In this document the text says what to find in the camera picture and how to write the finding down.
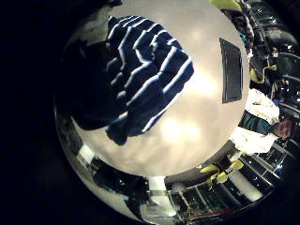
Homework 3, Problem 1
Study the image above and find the white round pillar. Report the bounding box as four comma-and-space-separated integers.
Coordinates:
228, 170, 263, 203

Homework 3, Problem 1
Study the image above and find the navy white striped shirt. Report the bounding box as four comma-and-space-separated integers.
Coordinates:
104, 14, 195, 146

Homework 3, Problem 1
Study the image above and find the yellow chair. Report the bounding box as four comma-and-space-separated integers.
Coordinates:
229, 159, 246, 172
200, 163, 221, 174
215, 171, 229, 185

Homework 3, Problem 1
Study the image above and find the person in white jacket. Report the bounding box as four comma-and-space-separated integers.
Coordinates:
229, 88, 294, 156

